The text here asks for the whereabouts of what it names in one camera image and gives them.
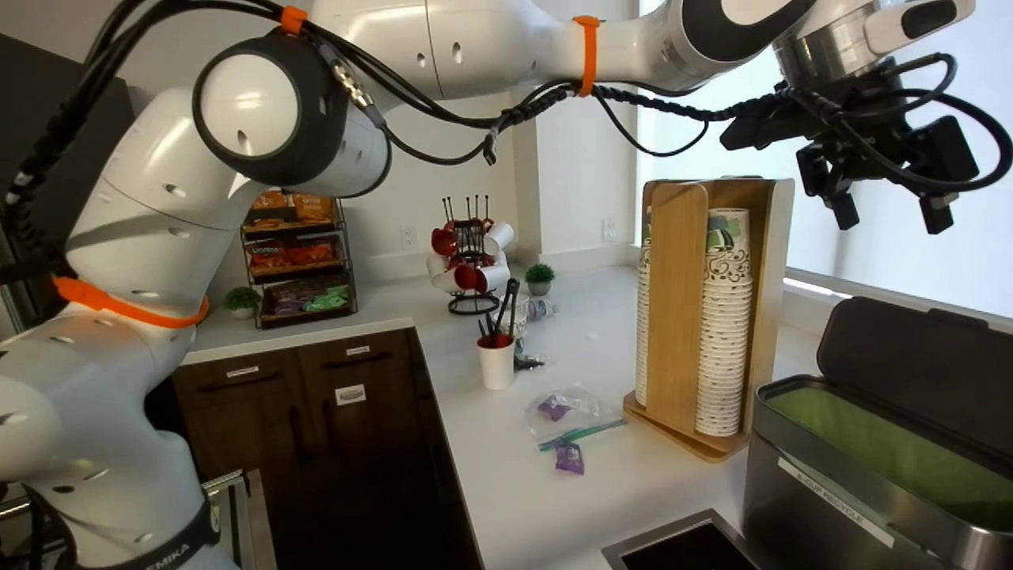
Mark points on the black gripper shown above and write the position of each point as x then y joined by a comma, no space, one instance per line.
858,130

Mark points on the teal plastic wrapper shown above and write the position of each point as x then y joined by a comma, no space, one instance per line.
578,436

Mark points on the black bin lid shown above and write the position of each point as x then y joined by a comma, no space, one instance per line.
937,372

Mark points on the green bin liner bag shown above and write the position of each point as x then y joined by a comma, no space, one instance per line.
905,458

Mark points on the stainless steel bin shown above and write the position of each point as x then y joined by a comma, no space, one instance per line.
811,507

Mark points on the purple snack packet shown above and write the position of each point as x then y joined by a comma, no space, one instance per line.
551,407
569,458

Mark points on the small potted plant right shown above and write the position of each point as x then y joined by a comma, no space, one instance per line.
540,281

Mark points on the small potted plant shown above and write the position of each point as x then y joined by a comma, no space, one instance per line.
540,281
241,302

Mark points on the white cup with stirrers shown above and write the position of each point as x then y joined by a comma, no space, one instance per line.
500,340

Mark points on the tiered snack rack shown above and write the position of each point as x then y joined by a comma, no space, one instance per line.
295,250

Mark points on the small potted plant left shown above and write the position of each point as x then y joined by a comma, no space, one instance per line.
241,302

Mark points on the mug tree with red mugs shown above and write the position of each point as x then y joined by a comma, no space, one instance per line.
469,259

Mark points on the wooden cup dispenser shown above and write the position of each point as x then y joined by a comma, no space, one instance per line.
674,276

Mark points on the stack of patterned paper cups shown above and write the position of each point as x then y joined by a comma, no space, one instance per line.
727,321

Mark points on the dark wood cabinet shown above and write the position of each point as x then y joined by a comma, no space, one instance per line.
347,440

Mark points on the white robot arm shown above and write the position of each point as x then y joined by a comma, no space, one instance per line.
304,106

